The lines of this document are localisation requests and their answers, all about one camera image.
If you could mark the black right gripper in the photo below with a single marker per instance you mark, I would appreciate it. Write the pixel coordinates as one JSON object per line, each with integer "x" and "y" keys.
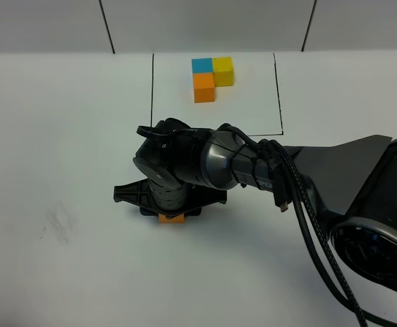
{"x": 188, "y": 197}

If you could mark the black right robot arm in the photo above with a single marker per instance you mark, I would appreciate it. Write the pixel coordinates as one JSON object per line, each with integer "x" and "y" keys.
{"x": 351, "y": 187}

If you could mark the template orange cube block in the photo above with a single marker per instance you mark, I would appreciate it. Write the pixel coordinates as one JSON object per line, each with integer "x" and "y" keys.
{"x": 204, "y": 87}

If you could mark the template blue cube block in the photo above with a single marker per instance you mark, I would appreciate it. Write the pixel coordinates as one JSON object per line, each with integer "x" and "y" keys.
{"x": 202, "y": 66}

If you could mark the template yellow cube block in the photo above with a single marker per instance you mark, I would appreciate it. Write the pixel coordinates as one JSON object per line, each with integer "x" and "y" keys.
{"x": 223, "y": 71}

